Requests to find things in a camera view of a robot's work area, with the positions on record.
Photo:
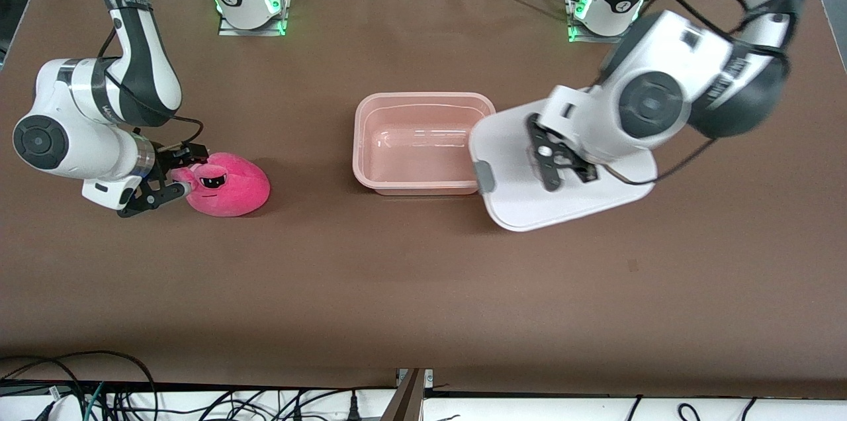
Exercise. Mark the pink plush toy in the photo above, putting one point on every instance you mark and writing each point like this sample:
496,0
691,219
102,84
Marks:
238,196

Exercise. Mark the left arm aluminium base plate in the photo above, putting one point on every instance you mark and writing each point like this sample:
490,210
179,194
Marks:
585,37

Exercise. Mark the pink plastic box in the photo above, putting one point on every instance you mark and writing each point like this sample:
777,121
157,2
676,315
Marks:
410,149

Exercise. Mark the right arm aluminium base plate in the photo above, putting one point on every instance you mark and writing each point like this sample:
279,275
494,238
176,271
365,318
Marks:
231,29

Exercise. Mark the white lower shelf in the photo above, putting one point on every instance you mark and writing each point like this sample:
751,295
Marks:
529,411

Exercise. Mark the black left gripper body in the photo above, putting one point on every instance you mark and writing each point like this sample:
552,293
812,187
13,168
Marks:
586,173

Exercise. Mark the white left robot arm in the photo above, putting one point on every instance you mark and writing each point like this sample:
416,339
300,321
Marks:
695,57

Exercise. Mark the aluminium frame post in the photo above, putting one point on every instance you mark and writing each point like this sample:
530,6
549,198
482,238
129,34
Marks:
405,404

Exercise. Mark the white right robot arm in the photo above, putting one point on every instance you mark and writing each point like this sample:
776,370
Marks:
86,149

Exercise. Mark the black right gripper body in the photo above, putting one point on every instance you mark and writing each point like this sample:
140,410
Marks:
163,163

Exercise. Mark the white box lid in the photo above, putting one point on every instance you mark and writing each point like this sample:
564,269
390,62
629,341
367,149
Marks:
529,202

